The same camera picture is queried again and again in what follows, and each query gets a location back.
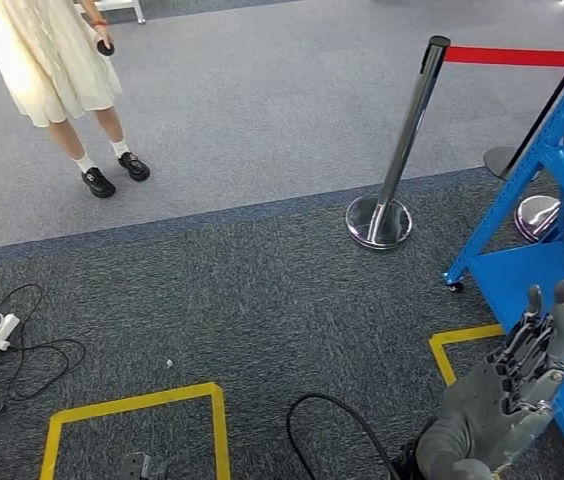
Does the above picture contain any yellow floor tape square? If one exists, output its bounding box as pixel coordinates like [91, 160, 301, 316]
[428, 323, 505, 388]

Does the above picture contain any red barrier belt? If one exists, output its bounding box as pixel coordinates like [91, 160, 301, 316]
[443, 45, 564, 69]

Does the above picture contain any metal barrier stanchion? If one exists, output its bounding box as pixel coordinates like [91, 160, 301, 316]
[483, 18, 564, 182]
[345, 34, 452, 251]
[514, 194, 564, 250]

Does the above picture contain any grey robot foot plate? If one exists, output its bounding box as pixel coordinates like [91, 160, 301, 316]
[120, 451, 168, 480]

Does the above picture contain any person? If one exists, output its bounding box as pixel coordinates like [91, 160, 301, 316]
[0, 0, 151, 200]

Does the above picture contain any black floor cable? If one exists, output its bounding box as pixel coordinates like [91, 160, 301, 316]
[0, 283, 87, 403]

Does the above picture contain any blue metal shelf rack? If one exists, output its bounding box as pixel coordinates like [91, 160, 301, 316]
[443, 39, 564, 480]

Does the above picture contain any white metal frame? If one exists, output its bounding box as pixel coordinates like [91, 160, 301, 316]
[74, 0, 146, 26]

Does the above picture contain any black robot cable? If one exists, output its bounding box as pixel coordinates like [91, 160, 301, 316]
[286, 394, 403, 480]

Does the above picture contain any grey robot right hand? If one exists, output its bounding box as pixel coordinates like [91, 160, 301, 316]
[416, 276, 564, 480]

